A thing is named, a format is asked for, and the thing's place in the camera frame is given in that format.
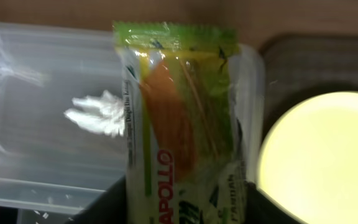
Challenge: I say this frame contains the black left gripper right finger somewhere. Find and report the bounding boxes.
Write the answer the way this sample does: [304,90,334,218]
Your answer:
[244,183,301,224]

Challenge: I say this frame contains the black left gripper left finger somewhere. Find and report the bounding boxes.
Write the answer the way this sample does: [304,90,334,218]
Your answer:
[65,176,127,224]

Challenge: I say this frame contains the green snack wrapper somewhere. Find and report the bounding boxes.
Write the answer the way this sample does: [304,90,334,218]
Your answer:
[114,22,246,224]

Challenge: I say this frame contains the yellow plate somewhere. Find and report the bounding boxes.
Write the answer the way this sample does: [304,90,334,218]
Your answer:
[257,91,358,223]

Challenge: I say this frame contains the clear plastic bin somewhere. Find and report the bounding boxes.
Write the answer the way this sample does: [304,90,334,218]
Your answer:
[0,23,264,213]

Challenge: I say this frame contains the dark brown serving tray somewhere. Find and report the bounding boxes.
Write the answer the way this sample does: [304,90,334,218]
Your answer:
[260,34,358,136]

